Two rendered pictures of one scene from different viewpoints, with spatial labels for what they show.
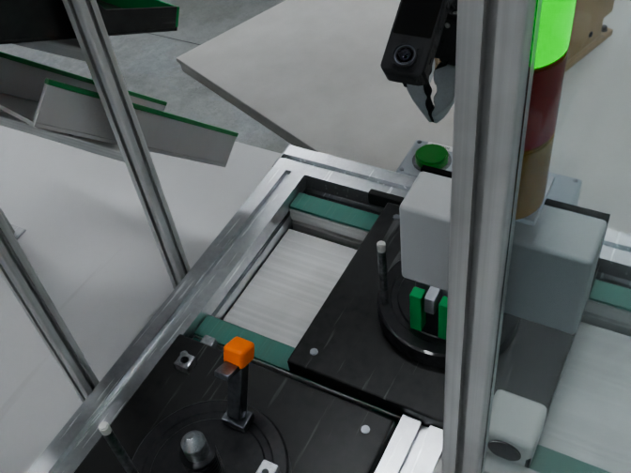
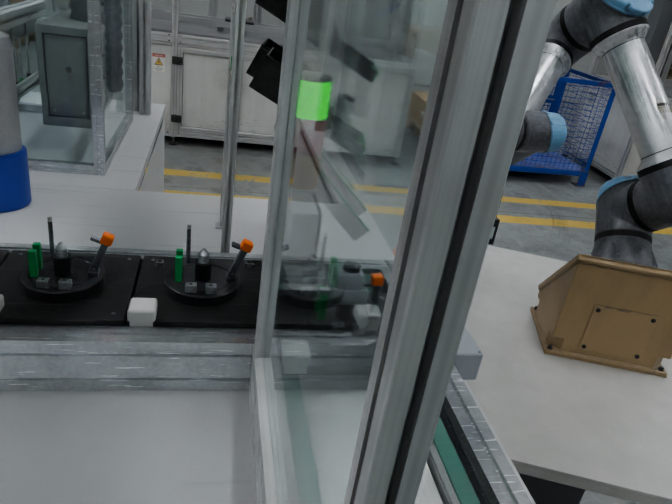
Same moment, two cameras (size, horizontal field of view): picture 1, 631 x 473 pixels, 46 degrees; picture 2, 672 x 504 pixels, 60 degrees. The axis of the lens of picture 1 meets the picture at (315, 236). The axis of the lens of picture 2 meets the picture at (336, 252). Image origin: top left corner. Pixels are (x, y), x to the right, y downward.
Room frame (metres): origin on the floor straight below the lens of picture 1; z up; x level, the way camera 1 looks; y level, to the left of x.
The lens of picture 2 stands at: (-0.25, -0.69, 1.55)
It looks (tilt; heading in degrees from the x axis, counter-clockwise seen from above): 26 degrees down; 42
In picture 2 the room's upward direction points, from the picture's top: 9 degrees clockwise
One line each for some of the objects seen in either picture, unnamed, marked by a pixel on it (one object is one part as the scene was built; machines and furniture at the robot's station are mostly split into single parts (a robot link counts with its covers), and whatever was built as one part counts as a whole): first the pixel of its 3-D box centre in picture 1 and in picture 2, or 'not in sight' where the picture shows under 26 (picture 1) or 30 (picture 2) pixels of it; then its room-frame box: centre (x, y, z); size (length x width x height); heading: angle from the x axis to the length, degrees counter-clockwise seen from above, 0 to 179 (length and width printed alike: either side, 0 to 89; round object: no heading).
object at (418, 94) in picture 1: (426, 78); not in sight; (0.71, -0.16, 1.06); 0.06 x 0.03 x 0.09; 146
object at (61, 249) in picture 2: not in sight; (61, 261); (0.10, 0.26, 1.01); 0.24 x 0.24 x 0.13; 56
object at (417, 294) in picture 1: (418, 309); not in sight; (0.42, -0.08, 1.01); 0.01 x 0.01 x 0.05; 56
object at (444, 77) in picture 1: (453, 83); not in sight; (0.69, -0.18, 1.06); 0.06 x 0.03 x 0.09; 146
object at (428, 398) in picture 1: (448, 314); not in sight; (0.45, -0.12, 0.96); 0.24 x 0.24 x 0.02; 56
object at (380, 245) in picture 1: (382, 273); not in sight; (0.45, -0.06, 1.03); 0.01 x 0.01 x 0.08
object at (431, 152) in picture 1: (431, 160); not in sight; (0.68, -0.16, 0.96); 0.04 x 0.04 x 0.02
